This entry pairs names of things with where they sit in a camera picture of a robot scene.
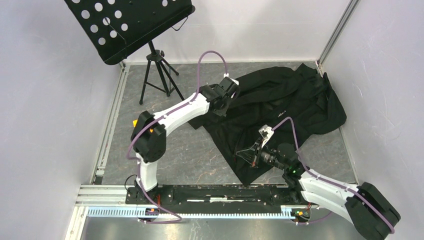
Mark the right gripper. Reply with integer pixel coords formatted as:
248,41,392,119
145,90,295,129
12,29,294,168
236,137,287,171

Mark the black jacket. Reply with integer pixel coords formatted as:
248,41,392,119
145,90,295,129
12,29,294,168
190,64,347,185

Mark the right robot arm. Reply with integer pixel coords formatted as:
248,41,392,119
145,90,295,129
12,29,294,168
235,140,401,240

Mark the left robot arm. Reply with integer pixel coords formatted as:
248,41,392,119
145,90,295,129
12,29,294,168
130,75,241,204

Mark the yellow toy block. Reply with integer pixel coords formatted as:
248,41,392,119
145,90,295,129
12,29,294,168
132,119,138,128

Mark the black music stand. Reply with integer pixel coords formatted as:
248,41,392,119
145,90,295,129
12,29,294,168
64,0,196,99

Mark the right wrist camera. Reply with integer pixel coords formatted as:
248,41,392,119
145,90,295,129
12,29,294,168
258,124,274,148

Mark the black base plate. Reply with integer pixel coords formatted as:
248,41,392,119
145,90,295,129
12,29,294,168
125,184,313,216

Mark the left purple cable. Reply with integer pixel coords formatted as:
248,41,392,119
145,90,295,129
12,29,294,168
127,50,230,225

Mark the purple cable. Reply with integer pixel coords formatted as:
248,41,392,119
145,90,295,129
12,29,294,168
127,50,230,225
271,116,396,234

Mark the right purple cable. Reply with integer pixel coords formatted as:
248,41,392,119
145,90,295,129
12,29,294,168
271,116,396,234

